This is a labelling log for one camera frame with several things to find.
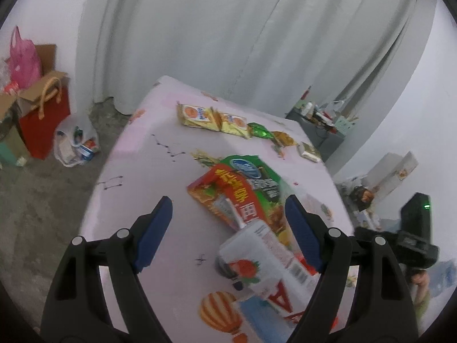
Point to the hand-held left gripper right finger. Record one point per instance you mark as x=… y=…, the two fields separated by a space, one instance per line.
x=303 y=235

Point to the grey cabinet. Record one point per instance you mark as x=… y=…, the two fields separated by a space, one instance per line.
x=321 y=141

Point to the cardboard box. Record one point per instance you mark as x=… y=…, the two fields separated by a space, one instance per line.
x=43 y=60

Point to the white bottle with red cap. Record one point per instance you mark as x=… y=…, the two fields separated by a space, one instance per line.
x=257 y=250

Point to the green foil packet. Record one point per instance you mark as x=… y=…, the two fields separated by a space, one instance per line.
x=260 y=131

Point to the white plastic bag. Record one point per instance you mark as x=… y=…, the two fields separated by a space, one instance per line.
x=71 y=146

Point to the red gift bag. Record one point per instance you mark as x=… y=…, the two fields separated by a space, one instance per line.
x=43 y=128

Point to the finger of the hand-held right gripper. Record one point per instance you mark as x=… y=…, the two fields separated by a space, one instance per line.
x=364 y=232

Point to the dark snack bag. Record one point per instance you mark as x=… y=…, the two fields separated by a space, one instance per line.
x=361 y=197

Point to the green chip bag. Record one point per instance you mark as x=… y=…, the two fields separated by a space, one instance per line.
x=266 y=178

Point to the orange-brown snack packet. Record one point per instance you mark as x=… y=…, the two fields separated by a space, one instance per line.
x=285 y=138

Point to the white and gold box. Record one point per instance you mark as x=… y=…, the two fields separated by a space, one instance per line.
x=309 y=152

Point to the white curtain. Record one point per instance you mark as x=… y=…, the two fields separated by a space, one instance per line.
x=214 y=25

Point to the pink plastic bag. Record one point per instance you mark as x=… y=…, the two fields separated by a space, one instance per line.
x=23 y=60

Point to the green pencil box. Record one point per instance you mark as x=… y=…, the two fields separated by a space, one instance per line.
x=342 y=124

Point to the red lighter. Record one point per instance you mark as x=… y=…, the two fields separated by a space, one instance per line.
x=306 y=94

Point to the person's right hand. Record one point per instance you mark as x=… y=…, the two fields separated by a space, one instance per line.
x=420 y=281

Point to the green gift box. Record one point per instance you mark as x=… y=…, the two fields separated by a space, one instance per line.
x=10 y=146

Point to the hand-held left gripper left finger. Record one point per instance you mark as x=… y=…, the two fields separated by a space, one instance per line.
x=151 y=235

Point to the red snack packet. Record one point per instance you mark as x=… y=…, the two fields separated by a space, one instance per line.
x=228 y=185

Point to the yellow snack packet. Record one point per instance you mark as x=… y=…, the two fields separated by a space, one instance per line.
x=194 y=114
x=234 y=121

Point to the floral paper roll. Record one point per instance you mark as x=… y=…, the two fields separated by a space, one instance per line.
x=396 y=169

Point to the blue medicine box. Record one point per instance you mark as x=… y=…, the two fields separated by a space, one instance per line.
x=260 y=318

